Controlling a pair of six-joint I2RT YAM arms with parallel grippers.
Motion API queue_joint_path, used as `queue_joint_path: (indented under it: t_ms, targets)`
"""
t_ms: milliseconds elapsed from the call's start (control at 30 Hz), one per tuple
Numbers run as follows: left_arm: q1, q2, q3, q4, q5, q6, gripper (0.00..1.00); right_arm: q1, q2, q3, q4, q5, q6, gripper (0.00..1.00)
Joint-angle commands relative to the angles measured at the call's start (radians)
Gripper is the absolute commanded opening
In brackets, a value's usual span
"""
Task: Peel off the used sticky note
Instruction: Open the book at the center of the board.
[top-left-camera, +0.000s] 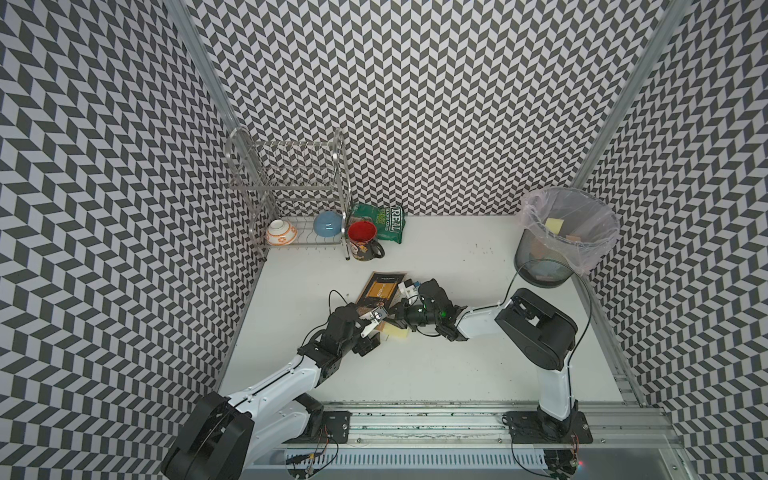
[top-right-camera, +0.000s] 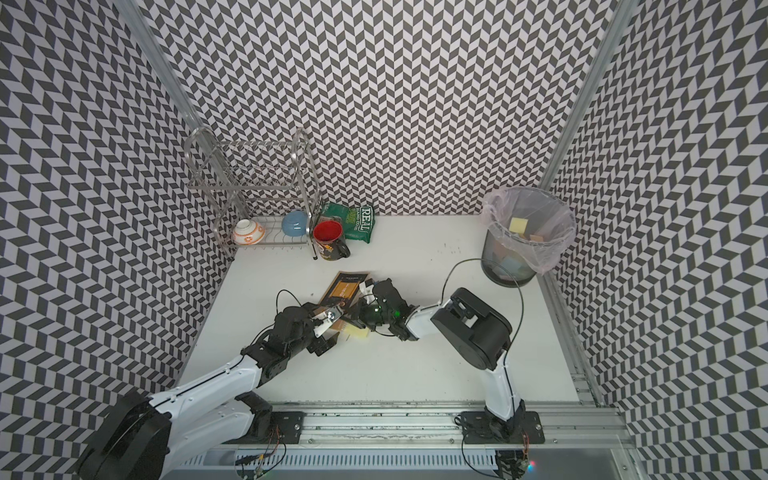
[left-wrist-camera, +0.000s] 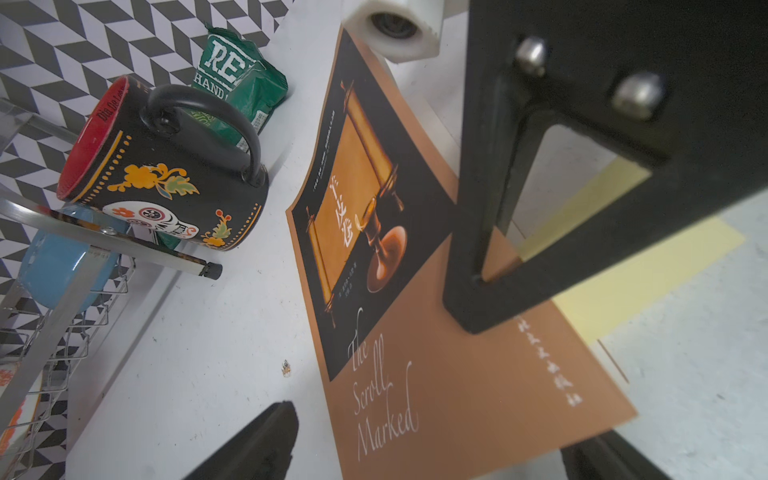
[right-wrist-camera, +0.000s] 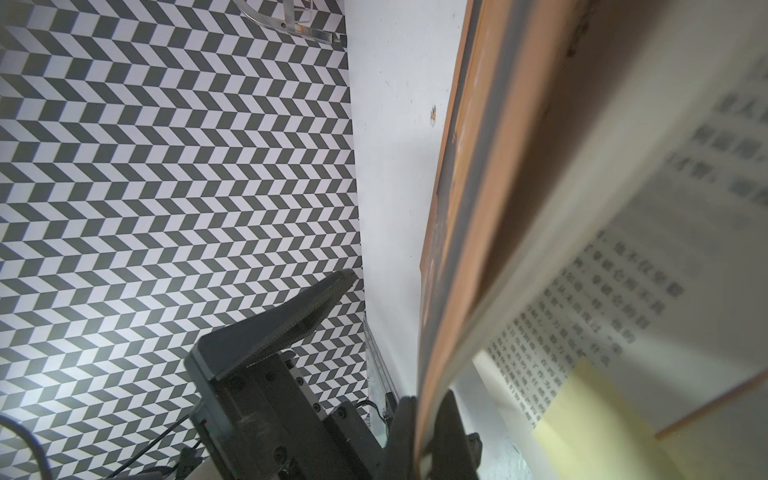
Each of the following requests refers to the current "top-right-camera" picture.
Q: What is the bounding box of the brown black scroll book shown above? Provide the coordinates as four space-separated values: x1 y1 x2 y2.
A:
318 272 370 320

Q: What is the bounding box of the green snack bag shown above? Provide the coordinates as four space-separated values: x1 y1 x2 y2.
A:
321 202 375 243

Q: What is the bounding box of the blue ceramic bowl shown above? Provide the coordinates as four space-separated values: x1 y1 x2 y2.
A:
281 210 308 238

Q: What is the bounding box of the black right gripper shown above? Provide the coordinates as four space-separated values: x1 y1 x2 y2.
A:
339 298 394 332

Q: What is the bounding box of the yellow sticky note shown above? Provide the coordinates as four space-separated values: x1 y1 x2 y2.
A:
508 217 528 235
343 324 370 339

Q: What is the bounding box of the yellow sticky note in bin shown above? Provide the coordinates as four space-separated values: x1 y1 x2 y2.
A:
508 217 528 235

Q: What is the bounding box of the white orange patterned bowl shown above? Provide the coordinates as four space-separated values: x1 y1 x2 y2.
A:
232 219 266 246

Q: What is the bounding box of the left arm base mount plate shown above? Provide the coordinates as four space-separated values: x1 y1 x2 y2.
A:
227 411 305 445

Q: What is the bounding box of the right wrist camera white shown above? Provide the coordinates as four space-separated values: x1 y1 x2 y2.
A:
358 279 375 297

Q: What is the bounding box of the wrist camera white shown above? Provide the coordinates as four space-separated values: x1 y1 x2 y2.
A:
312 306 343 338
358 279 375 297

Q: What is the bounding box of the silver wire dish rack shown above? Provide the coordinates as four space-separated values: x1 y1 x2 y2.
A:
183 126 323 260

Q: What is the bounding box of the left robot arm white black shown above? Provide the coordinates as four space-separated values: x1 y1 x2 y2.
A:
74 303 343 479

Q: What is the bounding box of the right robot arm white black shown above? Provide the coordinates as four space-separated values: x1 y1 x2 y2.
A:
342 279 524 422

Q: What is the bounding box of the mesh trash bin with liner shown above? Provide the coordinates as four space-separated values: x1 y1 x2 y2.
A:
481 186 577 288

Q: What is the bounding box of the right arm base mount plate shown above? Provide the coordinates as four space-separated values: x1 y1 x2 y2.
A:
454 411 545 445

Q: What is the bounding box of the yellow sticky note bottom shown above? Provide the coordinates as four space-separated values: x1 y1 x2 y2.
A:
343 324 370 339

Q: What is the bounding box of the aluminium front rail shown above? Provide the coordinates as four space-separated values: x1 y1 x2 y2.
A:
163 403 648 479

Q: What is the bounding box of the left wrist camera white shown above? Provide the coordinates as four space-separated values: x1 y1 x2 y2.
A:
312 306 343 338

